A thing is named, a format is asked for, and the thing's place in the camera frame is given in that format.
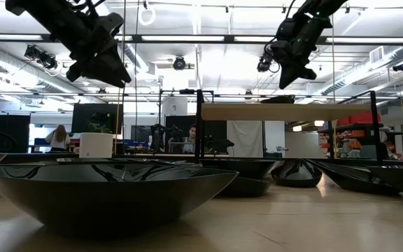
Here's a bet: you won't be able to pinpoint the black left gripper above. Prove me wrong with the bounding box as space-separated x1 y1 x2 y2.
61 12 132 88

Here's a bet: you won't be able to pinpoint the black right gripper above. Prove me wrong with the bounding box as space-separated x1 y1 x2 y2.
264 15 332 90

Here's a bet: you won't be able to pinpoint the black round bowl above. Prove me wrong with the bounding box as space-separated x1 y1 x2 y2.
260 94 296 105

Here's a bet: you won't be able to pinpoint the black teardrop mini plate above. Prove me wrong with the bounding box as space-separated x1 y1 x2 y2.
217 176 272 198
305 158 401 196
168 161 205 169
270 158 323 189

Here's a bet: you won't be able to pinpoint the wooden shelf with black legs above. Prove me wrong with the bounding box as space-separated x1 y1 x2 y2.
193 89 385 162

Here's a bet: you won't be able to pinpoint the black ceiling light cluster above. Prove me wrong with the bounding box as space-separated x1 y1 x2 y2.
24 44 59 71

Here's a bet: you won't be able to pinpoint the dark background screen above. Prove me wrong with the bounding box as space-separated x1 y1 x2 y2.
130 125 162 143

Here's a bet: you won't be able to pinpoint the white plant pot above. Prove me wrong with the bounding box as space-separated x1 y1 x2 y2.
78 132 114 159

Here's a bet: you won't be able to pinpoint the white curtain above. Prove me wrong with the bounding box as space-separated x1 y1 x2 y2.
226 120 264 158

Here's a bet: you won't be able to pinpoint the red storage bins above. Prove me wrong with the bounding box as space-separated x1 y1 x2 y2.
337 111 381 127

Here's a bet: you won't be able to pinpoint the person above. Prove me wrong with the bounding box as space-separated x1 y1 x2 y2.
182 124 199 154
45 124 71 153

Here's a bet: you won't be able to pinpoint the storage shelf rack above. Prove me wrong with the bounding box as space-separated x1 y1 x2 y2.
318 122 403 160

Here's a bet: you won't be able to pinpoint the black partition panel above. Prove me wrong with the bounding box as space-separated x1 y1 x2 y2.
164 115 228 154

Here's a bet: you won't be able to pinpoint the black cabinet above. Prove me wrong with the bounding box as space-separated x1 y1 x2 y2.
0 113 31 154

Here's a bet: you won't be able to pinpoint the black camera with cable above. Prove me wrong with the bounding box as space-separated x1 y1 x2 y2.
256 52 281 74

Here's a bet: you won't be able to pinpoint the black hanging cable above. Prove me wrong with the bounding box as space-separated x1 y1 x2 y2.
330 20 336 103
133 0 140 141

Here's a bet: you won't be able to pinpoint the yellow hanging cable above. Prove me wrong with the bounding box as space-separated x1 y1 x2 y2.
114 0 127 155

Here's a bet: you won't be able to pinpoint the white hanging ring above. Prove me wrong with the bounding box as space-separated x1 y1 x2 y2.
138 6 157 27

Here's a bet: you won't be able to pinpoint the black wall monitor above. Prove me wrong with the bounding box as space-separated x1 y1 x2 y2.
71 102 124 135

